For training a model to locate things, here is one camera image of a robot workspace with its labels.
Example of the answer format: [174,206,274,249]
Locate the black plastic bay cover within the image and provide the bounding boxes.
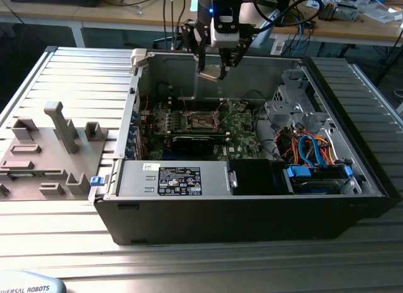
[228,159,286,196]

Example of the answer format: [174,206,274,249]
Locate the black PC case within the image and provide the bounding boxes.
[93,49,402,246]

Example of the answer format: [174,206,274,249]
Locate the black graphics card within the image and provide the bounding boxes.
[169,134,229,155]

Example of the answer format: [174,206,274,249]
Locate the grey power supply unit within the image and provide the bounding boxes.
[115,159,232,198]

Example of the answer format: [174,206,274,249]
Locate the small finned heatsink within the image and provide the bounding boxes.
[317,0,335,21]

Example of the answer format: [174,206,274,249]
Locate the green motherboard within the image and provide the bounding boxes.
[138,99,265,161]

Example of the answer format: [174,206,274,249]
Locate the CPU socket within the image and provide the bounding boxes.
[187,110,223,132]

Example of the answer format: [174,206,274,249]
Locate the silver green CPU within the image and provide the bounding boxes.
[197,65,223,83]

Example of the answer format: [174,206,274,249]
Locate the metal wire locking lever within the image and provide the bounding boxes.
[221,107,236,130]
[179,88,191,117]

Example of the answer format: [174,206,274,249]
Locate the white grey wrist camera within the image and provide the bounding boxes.
[210,15,242,49]

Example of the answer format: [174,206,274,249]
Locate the hard disk in blue carrier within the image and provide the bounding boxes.
[282,164,354,195]

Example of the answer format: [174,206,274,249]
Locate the grey parts rack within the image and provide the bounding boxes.
[0,100,110,202]

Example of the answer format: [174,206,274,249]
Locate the orange wire bundle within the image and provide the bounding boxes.
[276,132,338,165]

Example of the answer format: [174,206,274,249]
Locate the metal socket cover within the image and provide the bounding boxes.
[215,98,236,130]

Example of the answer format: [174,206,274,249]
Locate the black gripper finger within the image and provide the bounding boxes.
[219,33,253,81]
[179,20,209,74]

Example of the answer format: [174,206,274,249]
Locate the grey plastic case latch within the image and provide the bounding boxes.
[130,48,149,69]

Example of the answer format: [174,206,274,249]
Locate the blue flat data cable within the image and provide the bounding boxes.
[297,134,328,168]

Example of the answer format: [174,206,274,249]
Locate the wooden desk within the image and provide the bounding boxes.
[0,0,202,48]
[270,0,403,48]

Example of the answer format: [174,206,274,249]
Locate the metal drive cage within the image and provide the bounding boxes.
[263,69,335,139]

